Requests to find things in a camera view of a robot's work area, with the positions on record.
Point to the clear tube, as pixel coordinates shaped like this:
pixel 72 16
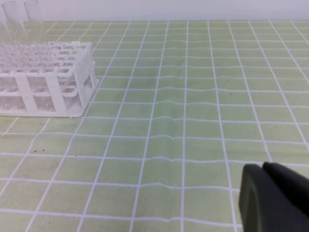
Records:
pixel 17 34
pixel 37 31

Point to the clear tube rear left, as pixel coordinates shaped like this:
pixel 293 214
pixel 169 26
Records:
pixel 17 34

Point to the white test tube rack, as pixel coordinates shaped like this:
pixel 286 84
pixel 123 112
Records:
pixel 63 91

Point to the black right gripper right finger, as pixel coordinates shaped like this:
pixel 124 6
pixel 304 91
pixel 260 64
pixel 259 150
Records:
pixel 293 185

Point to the green checkered tablecloth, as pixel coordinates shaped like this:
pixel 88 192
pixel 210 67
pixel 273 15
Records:
pixel 180 108

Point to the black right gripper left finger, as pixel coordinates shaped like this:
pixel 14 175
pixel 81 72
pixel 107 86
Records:
pixel 264 208

